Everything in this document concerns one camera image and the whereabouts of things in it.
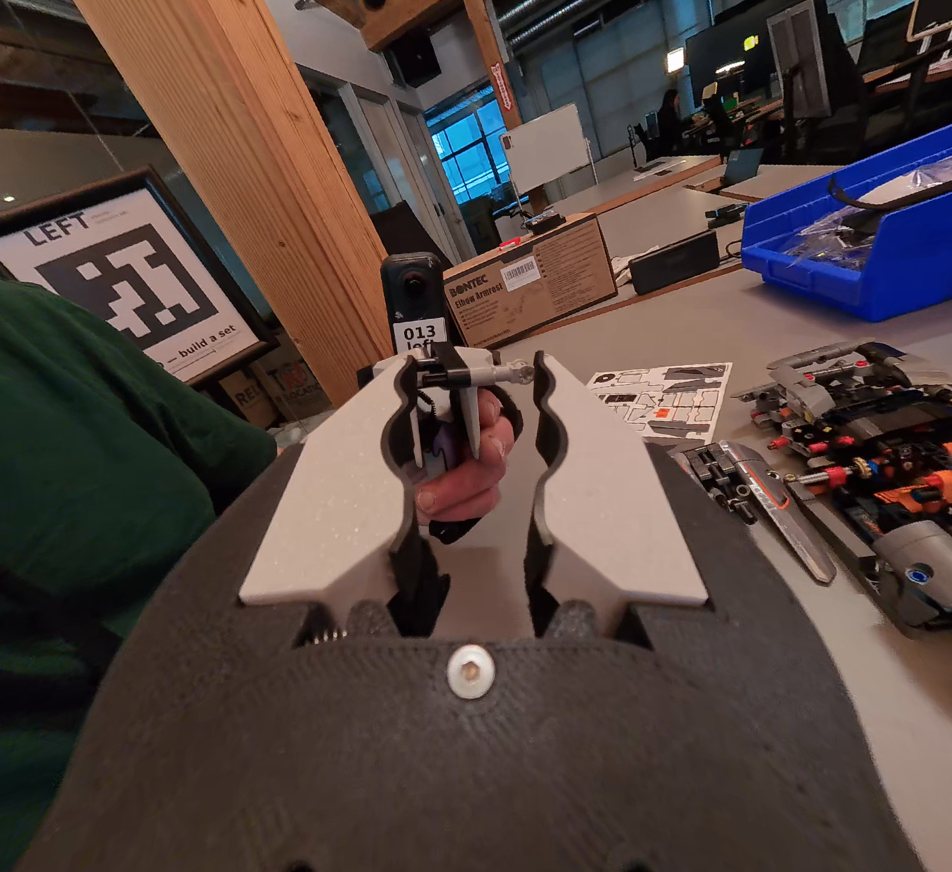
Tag wooden post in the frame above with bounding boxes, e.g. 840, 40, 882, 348
22, 0, 395, 405

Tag black computer monitor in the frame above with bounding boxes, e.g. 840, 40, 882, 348
766, 0, 834, 118

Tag whiteboard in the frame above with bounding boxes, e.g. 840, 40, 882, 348
500, 104, 596, 195

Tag brown printed cardboard box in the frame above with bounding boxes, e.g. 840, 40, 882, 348
219, 359, 332, 428

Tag framed marker poster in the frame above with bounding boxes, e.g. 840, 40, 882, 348
0, 169, 280, 386

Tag large lego vehicle model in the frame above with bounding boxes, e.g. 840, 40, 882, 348
732, 342, 952, 639

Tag blue plastic bin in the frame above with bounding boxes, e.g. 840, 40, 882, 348
741, 124, 952, 323

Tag lego sticker sheet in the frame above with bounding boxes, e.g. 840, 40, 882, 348
585, 362, 733, 442

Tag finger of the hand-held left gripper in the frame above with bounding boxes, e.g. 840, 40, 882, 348
372, 357, 456, 471
463, 383, 486, 460

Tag clear plastic bags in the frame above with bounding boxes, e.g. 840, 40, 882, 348
781, 166, 952, 271

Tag grey lego panels orange stripes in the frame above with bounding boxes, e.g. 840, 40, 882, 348
673, 441, 837, 585

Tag person's green shirt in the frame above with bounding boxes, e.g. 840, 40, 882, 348
0, 281, 278, 872

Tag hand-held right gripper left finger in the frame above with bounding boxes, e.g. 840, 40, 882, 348
238, 356, 451, 639

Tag black speaker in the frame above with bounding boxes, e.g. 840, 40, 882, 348
387, 32, 442, 88

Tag black lego beam assembly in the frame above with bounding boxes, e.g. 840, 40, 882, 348
416, 343, 536, 391

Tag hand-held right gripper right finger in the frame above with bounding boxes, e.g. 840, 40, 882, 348
524, 353, 709, 640

